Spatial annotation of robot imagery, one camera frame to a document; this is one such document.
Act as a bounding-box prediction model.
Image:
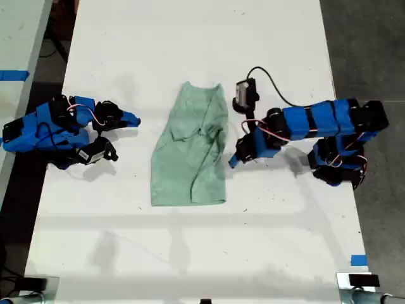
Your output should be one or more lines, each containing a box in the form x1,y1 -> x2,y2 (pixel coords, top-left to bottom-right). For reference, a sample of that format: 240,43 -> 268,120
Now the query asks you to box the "long blue tape strip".
0,70 -> 30,82

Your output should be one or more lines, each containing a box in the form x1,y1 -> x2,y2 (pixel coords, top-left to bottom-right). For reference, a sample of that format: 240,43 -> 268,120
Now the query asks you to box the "short blue tape strip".
350,254 -> 369,267

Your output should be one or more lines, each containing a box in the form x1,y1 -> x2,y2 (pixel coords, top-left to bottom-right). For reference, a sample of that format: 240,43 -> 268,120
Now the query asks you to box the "metal table bracket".
17,275 -> 60,304
335,272 -> 385,304

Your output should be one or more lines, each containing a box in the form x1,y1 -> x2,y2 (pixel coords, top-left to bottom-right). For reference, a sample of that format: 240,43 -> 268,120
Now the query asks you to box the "white side table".
0,0 -> 54,199

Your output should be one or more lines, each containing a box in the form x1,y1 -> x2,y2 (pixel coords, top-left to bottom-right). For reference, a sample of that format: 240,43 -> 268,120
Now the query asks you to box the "pale green t-shirt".
149,80 -> 230,207

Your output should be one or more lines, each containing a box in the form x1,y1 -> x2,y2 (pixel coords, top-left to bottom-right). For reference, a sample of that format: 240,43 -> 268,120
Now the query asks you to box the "short black camera stalk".
244,107 -> 258,136

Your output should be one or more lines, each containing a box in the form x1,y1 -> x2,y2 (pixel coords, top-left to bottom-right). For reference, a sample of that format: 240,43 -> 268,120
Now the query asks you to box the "black silver camera box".
232,78 -> 261,114

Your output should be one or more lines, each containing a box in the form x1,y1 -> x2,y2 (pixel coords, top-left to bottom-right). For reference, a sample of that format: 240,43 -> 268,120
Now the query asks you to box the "black floor cable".
38,30 -> 70,64

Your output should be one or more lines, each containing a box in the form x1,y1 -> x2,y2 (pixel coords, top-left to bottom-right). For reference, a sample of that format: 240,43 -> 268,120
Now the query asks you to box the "black camera box white label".
75,135 -> 120,166

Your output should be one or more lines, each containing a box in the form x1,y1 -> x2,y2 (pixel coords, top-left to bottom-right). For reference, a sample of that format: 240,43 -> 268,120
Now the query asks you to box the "red white servo wire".
241,118 -> 292,142
67,96 -> 108,126

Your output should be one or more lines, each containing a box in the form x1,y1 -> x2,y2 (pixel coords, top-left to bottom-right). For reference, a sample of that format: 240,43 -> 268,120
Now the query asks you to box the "black camera cable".
246,66 -> 313,108

